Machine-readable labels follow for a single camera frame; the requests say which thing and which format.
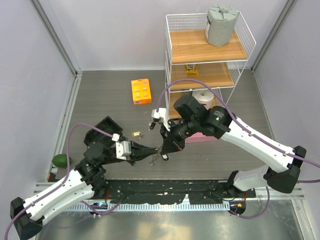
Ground orange cardboard box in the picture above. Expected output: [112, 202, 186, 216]
[131, 78, 152, 105]

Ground grey wrapped paper roll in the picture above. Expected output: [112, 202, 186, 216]
[205, 4, 239, 47]

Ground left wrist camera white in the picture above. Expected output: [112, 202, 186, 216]
[112, 133, 132, 161]

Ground green lime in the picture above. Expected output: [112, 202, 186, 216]
[51, 154, 68, 169]

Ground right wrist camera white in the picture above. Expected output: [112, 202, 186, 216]
[151, 107, 170, 131]

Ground yellow snack packet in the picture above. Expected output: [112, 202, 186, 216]
[185, 64, 199, 75]

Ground yellow tag key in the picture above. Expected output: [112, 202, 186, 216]
[132, 131, 144, 139]

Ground black plastic bin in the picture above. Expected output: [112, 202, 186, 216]
[84, 116, 123, 148]

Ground metal keyring holder red grip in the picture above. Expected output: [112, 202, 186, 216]
[149, 148, 161, 166]

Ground white paper roll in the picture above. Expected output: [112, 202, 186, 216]
[192, 89, 215, 110]

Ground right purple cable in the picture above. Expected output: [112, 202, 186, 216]
[156, 78, 320, 220]

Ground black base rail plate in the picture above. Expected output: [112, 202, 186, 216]
[105, 179, 256, 205]

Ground purple cable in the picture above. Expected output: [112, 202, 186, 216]
[156, 78, 320, 220]
[3, 122, 116, 240]

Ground white slotted cable duct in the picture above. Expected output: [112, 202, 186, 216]
[72, 202, 231, 212]

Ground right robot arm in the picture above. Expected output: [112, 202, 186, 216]
[151, 95, 307, 197]

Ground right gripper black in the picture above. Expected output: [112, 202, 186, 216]
[160, 117, 199, 155]

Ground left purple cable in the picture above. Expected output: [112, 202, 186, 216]
[3, 122, 116, 240]

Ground pink open box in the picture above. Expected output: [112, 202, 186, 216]
[185, 132, 218, 144]

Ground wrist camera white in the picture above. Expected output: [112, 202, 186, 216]
[112, 133, 132, 161]
[151, 107, 170, 131]

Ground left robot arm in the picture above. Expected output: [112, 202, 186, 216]
[10, 140, 158, 240]

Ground black tag key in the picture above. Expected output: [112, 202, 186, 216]
[149, 121, 156, 130]

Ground white wire shelf rack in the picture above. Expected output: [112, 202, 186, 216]
[165, 13, 256, 118]

